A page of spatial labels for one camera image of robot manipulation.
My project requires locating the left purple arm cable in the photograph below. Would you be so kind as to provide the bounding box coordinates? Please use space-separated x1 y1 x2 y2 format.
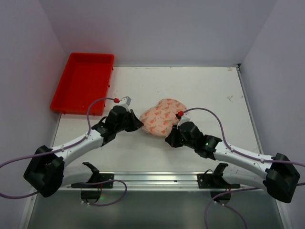
0 96 120 199

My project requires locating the aluminium mounting rail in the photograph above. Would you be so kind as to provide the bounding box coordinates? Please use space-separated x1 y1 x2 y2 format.
57 170 263 191

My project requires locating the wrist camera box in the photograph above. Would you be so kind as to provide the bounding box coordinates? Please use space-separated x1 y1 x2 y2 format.
176 111 191 126
118 96 132 109

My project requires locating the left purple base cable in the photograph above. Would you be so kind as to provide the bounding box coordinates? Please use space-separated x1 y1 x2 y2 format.
71 179 130 207

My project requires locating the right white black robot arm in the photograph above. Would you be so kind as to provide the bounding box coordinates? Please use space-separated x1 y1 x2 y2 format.
165 121 300 203

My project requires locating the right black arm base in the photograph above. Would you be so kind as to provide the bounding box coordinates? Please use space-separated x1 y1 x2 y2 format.
197 163 241 198

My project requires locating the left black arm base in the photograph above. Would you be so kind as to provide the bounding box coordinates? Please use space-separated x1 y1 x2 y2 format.
70 162 114 205

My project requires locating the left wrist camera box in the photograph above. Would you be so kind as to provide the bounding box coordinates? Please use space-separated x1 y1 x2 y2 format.
118 96 132 109

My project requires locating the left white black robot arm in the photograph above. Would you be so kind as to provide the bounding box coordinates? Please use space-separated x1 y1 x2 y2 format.
23 105 143 198

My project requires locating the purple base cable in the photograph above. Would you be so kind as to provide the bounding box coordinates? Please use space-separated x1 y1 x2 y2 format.
203 187 260 229
71 179 130 207

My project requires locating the red plastic tray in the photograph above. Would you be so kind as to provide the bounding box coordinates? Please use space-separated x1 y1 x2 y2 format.
50 52 114 115

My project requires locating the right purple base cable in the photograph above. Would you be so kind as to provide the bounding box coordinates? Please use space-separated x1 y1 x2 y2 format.
203 187 260 229

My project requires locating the peach floral mesh laundry bag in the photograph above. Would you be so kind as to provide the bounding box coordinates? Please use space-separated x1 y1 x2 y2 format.
139 98 187 137

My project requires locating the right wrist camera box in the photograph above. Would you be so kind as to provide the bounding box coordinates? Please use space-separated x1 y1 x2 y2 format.
176 111 191 126

